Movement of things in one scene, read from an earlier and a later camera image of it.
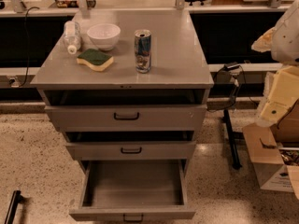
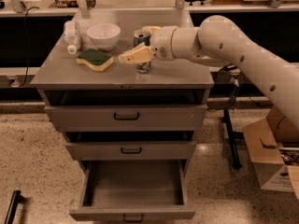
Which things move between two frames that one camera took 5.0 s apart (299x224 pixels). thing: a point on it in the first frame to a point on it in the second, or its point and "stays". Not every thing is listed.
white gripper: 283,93 to 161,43
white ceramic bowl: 105,35 stays
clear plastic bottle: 72,37 stays
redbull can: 143,47 stays
